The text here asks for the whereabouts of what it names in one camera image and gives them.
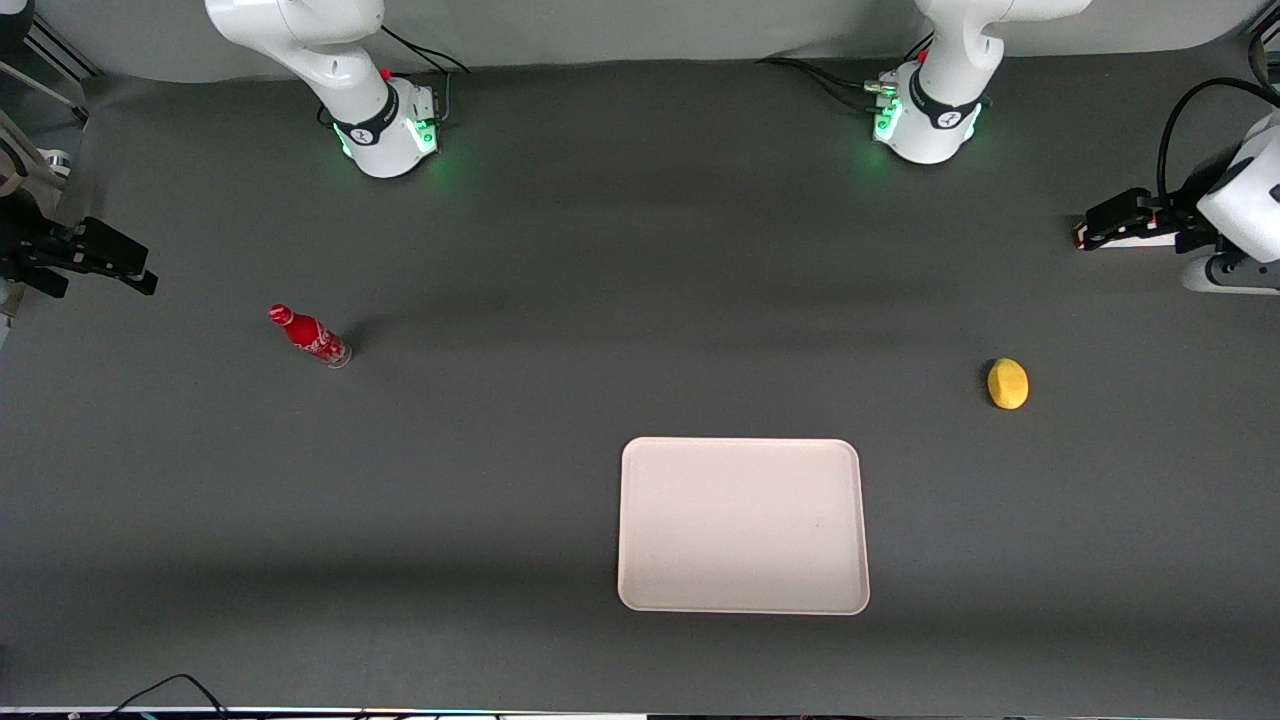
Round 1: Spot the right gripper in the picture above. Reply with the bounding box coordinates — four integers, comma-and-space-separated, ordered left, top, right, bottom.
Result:
0, 215, 158, 299

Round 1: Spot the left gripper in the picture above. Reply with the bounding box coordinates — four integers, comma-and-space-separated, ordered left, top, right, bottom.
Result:
1085, 108, 1280, 263

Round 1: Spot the red cookie box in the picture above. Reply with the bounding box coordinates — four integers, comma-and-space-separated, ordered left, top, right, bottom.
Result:
1073, 222, 1201, 251

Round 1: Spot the white rectangular tray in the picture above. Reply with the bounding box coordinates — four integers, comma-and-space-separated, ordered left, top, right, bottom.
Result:
617, 436, 871, 616

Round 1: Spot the red cola bottle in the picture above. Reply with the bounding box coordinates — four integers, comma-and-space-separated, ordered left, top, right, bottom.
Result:
267, 303, 353, 369

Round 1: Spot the yellow lemon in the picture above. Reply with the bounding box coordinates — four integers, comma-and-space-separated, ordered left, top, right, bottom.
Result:
987, 358, 1030, 411

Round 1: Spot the dark grey table mat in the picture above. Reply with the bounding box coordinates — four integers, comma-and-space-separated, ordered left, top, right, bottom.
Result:
0, 40, 1280, 716

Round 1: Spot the grey backdrop cloth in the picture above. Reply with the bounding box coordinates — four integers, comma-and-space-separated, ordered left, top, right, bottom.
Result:
35, 0, 1280, 83

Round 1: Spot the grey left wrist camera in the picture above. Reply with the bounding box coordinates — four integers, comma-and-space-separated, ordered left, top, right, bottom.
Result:
1183, 253, 1280, 297

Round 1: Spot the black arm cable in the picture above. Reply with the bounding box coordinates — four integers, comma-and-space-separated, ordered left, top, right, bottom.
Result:
1157, 78, 1280, 201

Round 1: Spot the metal frame bar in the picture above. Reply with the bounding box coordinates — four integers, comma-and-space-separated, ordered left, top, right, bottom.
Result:
20, 15, 101, 83
1245, 20, 1280, 91

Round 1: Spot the black loose cable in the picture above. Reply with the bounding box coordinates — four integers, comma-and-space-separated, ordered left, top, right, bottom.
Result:
100, 673, 231, 720

